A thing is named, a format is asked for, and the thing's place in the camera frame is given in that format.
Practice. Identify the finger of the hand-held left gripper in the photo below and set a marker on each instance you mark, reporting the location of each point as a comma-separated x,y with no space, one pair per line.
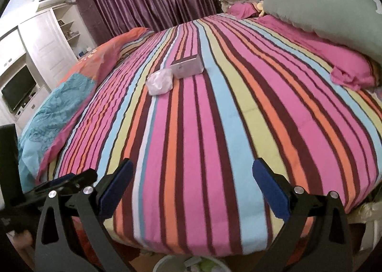
62,181

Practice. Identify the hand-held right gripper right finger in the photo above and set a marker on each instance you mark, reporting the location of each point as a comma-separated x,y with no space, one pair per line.
270,191

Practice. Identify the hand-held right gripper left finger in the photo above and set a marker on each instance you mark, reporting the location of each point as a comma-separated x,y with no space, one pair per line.
115,191

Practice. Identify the white trash bin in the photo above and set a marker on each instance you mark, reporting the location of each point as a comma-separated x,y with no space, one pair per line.
161,266

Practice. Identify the striped multicolour bed sheet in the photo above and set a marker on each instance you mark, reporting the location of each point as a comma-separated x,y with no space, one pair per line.
223,140

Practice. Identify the blue and orange quilt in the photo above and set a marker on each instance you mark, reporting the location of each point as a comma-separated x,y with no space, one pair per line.
50,105

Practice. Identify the black television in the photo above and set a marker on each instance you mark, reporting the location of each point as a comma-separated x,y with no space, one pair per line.
18,90

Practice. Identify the white plastic bag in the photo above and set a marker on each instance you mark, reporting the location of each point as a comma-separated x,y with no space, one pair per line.
159,82

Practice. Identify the white wardrobe unit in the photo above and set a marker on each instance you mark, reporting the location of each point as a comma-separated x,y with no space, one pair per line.
44,39

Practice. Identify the grey cardboard box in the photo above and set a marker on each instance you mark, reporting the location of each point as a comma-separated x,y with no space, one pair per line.
188,67

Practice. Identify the large pink pillow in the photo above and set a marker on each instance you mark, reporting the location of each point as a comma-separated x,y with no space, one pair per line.
337,57

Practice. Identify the green bolster pillow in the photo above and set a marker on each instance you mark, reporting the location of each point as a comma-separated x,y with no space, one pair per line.
322,18

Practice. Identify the yellow plush toy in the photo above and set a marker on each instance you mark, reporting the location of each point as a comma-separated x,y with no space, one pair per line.
261,9

